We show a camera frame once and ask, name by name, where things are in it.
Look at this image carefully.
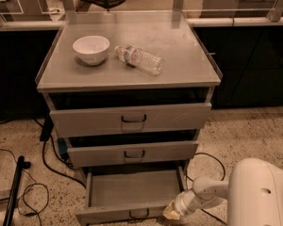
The grey bottom drawer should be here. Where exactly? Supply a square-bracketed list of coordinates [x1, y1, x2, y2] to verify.
[75, 168, 185, 226]

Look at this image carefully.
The grey drawer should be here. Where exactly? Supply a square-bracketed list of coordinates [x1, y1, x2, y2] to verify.
[75, 168, 185, 226]
[50, 103, 211, 137]
[67, 140, 198, 167]

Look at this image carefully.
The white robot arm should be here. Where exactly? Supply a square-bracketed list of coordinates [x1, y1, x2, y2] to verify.
[163, 158, 283, 226]

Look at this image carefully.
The grey middle drawer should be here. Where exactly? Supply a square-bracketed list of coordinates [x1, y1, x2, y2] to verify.
[67, 140, 198, 167]

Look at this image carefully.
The grey top drawer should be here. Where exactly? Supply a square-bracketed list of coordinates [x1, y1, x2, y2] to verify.
[50, 103, 211, 137]

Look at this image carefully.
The grey metal drawer cabinet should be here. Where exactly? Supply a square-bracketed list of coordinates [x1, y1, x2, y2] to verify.
[37, 11, 221, 168]

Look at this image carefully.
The clear plastic water bottle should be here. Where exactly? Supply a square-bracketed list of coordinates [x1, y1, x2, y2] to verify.
[114, 45, 163, 76]

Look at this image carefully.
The black metal stand bar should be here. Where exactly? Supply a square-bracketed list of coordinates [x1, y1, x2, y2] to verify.
[3, 155, 31, 226]

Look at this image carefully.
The white ceramic bowl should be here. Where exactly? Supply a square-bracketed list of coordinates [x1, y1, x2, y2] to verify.
[73, 36, 110, 65]

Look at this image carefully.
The black floor cable right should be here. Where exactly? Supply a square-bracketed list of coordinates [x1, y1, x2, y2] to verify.
[185, 152, 227, 226]

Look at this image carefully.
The black floor cable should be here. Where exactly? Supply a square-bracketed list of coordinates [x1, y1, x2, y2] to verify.
[32, 118, 87, 189]
[185, 152, 227, 226]

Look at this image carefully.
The thin black wire loop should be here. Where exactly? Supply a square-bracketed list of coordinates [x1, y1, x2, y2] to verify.
[0, 146, 50, 226]

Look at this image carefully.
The black floor cable left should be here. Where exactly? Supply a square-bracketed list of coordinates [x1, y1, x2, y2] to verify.
[32, 118, 87, 189]

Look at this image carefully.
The white horizontal rail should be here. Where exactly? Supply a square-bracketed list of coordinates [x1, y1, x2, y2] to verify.
[0, 17, 283, 31]

